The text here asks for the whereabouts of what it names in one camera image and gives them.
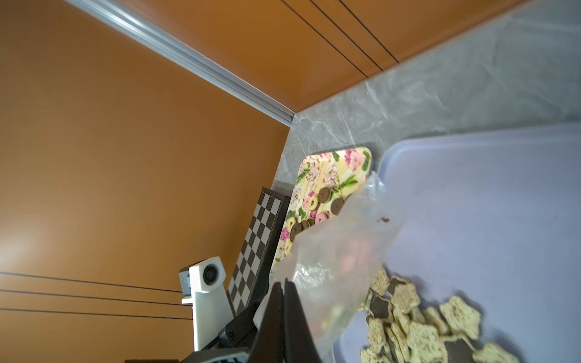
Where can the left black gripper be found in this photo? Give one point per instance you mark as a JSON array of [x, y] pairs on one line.
[[240, 333]]

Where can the black white checkerboard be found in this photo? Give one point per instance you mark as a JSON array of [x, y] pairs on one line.
[[250, 279]]

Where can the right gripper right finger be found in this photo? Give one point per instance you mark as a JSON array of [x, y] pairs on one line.
[[298, 342]]

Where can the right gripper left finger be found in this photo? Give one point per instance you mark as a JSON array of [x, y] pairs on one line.
[[269, 343]]

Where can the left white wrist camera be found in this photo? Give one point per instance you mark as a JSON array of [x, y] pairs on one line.
[[203, 289]]

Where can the ziploc bag mixed cookies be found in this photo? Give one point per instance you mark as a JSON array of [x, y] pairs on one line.
[[334, 263]]

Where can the poured mixed cookies pile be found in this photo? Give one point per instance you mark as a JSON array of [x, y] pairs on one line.
[[399, 331]]

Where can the floral pattern tray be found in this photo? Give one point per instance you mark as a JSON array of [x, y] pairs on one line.
[[346, 170]]

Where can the poured ring cookies pile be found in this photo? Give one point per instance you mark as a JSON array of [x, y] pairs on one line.
[[317, 207]]

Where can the lavender plastic tray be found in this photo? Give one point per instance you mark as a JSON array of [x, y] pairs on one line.
[[494, 217]]

